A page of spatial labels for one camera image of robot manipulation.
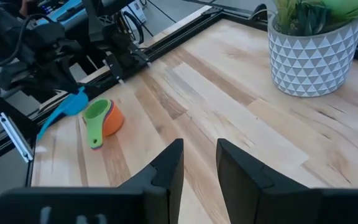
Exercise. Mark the black aluminium table frame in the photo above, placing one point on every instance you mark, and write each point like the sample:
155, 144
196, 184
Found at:
172, 45

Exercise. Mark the blue desk mat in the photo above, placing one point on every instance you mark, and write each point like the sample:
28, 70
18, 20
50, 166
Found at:
64, 11

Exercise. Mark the black curved clamp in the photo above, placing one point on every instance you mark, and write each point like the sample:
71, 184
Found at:
259, 12

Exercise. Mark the grey desk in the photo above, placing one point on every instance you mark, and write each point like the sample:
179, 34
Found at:
64, 25

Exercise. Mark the green artificial succulent plant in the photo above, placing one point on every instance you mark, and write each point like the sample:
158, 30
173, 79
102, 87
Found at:
309, 15

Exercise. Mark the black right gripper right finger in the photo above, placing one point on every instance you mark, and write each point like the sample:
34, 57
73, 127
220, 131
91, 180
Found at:
259, 199

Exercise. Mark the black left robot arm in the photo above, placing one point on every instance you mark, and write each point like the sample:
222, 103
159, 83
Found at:
104, 25

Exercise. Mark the white triangle-patterned plant pot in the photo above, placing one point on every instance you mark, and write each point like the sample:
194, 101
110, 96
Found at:
312, 62

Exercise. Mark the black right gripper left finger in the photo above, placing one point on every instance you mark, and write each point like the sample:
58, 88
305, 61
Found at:
120, 205

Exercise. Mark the white bin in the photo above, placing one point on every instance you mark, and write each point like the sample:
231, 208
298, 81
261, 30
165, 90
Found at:
134, 9

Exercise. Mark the teal measuring cup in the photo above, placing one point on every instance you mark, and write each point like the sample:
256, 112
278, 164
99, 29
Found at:
70, 105

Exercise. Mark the silver aluminium profile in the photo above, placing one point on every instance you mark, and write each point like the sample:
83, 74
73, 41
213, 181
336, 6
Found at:
14, 137

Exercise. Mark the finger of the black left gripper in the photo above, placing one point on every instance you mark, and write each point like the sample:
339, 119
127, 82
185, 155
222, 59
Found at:
65, 76
14, 76

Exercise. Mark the green measuring cup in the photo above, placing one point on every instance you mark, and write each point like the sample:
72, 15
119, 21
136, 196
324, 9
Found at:
95, 121

